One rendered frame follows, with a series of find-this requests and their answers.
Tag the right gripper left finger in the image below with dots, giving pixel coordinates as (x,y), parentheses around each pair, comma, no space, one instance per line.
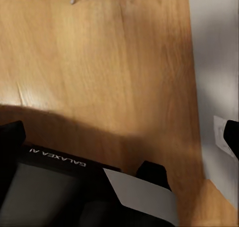
(12,136)

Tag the wall socket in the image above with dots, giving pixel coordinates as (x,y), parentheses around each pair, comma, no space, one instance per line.
(219,127)

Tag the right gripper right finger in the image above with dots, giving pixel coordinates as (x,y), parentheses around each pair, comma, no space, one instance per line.
(231,136)

